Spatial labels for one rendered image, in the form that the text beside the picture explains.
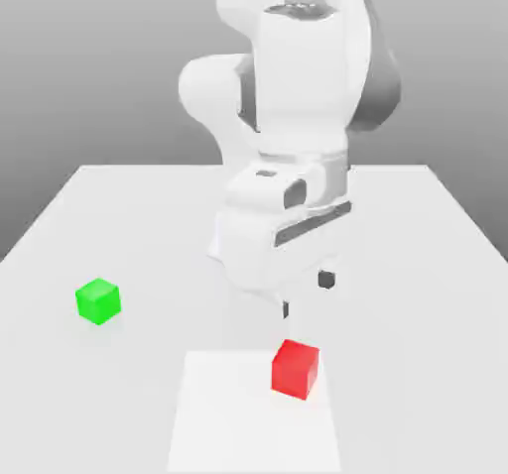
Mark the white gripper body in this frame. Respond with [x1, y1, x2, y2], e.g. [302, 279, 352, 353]
[206, 199, 355, 298]

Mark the small red cube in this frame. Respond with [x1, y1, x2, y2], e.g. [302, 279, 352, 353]
[270, 338, 321, 402]

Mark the small green cube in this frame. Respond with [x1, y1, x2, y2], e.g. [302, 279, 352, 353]
[74, 277, 122, 327]

